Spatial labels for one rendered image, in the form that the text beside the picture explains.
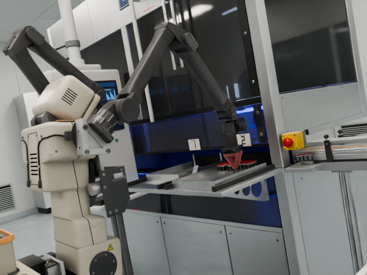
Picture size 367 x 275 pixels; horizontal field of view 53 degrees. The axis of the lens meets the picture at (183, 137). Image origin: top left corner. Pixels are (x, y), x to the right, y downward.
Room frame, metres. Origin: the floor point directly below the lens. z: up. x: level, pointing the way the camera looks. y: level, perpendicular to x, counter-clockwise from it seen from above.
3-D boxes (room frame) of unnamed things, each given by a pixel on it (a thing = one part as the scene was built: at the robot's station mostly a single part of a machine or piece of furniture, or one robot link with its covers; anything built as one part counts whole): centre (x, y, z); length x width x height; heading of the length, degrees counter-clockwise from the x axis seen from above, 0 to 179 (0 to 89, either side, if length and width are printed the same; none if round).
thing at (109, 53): (2.55, 0.43, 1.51); 0.49 x 0.01 x 0.59; 42
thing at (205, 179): (1.61, -0.13, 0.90); 0.34 x 0.26 x 0.04; 131
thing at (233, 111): (1.63, -0.23, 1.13); 0.11 x 0.09 x 0.12; 133
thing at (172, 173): (1.94, 0.02, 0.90); 0.34 x 0.26 x 0.04; 132
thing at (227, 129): (1.61, -0.21, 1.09); 0.07 x 0.06 x 0.07; 133
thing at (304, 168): (1.59, -0.51, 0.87); 0.14 x 0.13 x 0.02; 132
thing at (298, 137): (1.58, -0.47, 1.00); 0.08 x 0.07 x 0.07; 132
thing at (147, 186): (1.76, -0.05, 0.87); 0.70 x 0.48 x 0.02; 42
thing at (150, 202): (2.38, 0.29, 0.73); 1.98 x 0.01 x 0.25; 42
